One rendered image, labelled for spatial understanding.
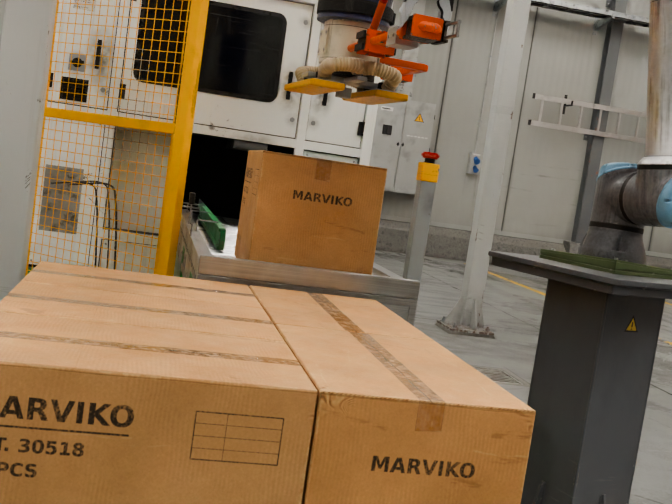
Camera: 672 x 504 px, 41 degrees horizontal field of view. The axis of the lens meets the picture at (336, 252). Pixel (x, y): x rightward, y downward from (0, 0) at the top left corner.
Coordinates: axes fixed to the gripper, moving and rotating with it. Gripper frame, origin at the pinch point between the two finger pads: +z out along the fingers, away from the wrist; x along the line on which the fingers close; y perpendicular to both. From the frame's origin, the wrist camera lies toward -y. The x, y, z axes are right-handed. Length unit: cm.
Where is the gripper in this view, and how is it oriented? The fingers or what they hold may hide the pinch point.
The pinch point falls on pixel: (424, 28)
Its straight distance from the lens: 216.5
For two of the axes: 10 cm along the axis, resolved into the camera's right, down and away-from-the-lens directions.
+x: -9.5, -1.2, -2.8
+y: -2.6, -1.2, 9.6
